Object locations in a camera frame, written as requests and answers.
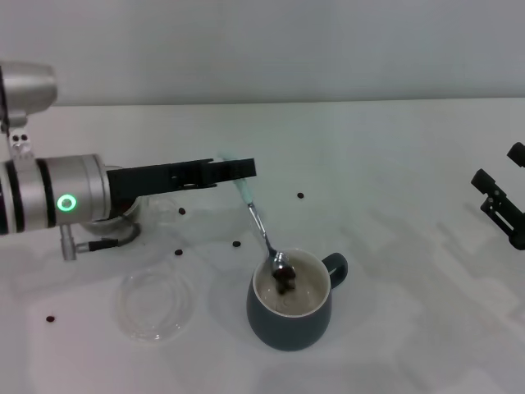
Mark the small white screw bracket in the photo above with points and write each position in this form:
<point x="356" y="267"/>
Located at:
<point x="20" y="145"/>

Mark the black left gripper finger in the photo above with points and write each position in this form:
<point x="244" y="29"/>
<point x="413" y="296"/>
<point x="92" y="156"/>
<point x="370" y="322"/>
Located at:
<point x="194" y="167"/>
<point x="234" y="168"/>

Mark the clear glass saucer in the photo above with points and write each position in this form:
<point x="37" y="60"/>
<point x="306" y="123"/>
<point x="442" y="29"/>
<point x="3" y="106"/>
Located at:
<point x="152" y="303"/>

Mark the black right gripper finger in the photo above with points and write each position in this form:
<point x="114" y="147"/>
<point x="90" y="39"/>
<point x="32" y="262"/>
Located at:
<point x="498" y="213"/>
<point x="517" y="155"/>

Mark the dark blue-grey ceramic mug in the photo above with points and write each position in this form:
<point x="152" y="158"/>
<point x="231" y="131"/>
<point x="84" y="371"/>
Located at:
<point x="287" y="332"/>

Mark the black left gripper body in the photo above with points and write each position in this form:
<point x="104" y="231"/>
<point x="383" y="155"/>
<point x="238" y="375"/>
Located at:
<point x="139" y="180"/>

